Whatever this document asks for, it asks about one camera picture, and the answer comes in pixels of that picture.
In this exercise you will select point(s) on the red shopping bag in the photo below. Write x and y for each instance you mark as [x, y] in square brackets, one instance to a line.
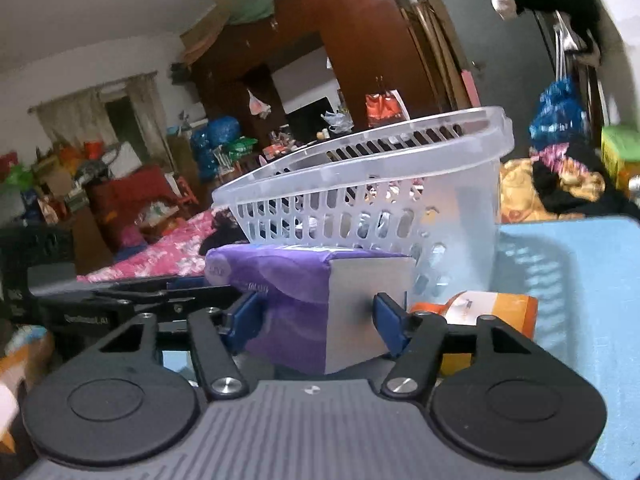
[382, 110]

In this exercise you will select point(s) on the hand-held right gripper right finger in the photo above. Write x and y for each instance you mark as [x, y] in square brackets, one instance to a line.
[387, 322]

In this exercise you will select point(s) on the blue plastic bag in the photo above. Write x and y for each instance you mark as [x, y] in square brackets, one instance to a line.
[216, 142]

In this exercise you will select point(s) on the pink floral blanket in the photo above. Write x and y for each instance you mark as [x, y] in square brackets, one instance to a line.
[165, 255]

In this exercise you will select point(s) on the beige curtain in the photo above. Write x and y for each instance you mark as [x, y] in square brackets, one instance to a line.
[70, 115]

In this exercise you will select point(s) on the grey door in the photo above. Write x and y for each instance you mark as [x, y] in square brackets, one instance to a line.
[500, 60]

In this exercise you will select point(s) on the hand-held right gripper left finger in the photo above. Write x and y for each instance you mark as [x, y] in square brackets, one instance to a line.
[246, 321]

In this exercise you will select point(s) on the yellow patterned blanket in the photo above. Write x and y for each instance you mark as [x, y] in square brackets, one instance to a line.
[517, 185]

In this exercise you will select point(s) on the light blue mat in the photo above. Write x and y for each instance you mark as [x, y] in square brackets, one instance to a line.
[590, 310]

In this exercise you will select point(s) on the orange and white packet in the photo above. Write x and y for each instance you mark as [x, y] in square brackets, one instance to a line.
[500, 310]

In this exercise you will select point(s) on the purple tissue pack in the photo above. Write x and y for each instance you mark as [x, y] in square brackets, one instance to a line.
[290, 280]

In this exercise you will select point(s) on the white plastic bag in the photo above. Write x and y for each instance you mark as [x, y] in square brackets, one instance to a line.
[257, 105]

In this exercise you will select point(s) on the red chair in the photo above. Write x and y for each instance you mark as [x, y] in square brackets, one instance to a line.
[130, 195]

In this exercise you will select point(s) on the green snack bag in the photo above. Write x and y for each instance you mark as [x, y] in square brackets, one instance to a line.
[240, 147]

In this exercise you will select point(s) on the clear plastic basket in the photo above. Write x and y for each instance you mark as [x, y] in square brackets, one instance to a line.
[465, 210]

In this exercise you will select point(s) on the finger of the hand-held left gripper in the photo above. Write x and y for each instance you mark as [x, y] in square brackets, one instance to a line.
[190, 299]
[150, 284]

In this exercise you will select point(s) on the brown wooden wardrobe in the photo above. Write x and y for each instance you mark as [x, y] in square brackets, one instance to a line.
[360, 35]

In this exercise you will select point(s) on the green box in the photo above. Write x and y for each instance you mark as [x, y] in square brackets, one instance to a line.
[620, 150]

